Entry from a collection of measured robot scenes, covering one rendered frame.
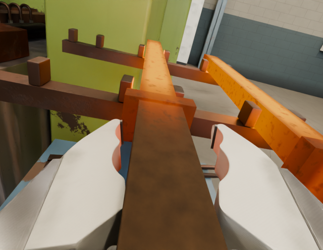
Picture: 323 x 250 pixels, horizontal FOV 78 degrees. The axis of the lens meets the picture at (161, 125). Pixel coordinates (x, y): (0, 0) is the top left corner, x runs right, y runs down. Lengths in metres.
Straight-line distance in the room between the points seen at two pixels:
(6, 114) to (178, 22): 0.73
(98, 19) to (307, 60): 6.82
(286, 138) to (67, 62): 0.56
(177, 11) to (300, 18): 6.04
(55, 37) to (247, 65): 6.23
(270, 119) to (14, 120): 0.56
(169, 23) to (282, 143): 0.86
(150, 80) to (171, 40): 0.81
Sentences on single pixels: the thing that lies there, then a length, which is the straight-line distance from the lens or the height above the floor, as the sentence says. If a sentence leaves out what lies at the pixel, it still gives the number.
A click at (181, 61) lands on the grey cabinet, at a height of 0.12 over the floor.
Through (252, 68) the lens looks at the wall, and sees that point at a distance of 6.69.
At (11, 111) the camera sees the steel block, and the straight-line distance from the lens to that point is 0.60.
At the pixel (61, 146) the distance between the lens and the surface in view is 0.54.
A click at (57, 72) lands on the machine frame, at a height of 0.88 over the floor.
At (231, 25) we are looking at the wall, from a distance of 6.41.
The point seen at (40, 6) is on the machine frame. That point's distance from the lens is 1.04.
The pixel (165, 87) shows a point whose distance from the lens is 0.17.
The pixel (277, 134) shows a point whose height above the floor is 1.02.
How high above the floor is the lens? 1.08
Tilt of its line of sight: 28 degrees down
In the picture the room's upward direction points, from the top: 14 degrees clockwise
